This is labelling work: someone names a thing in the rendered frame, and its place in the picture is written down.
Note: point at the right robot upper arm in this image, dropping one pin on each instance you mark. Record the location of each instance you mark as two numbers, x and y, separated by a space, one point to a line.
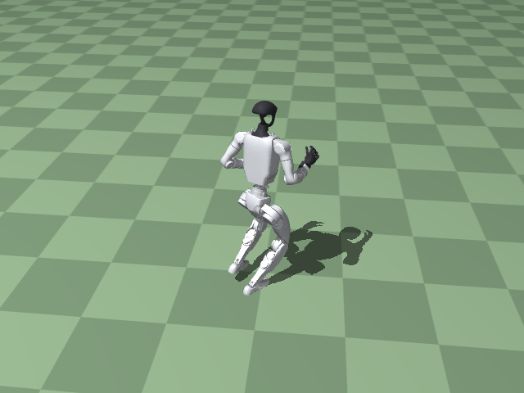
283 149

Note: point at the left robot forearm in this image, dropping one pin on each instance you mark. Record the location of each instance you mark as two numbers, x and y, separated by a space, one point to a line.
238 163

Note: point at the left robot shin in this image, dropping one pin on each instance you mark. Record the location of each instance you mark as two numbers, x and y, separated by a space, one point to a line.
250 239

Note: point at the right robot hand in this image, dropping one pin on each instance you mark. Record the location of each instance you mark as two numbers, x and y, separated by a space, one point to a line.
310 157

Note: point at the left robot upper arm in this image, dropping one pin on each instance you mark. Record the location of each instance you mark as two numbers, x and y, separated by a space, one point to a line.
235 146

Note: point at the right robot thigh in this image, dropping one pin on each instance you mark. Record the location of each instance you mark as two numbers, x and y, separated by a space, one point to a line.
279 221

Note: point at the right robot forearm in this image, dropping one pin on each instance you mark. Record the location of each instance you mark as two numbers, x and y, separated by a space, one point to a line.
301 173

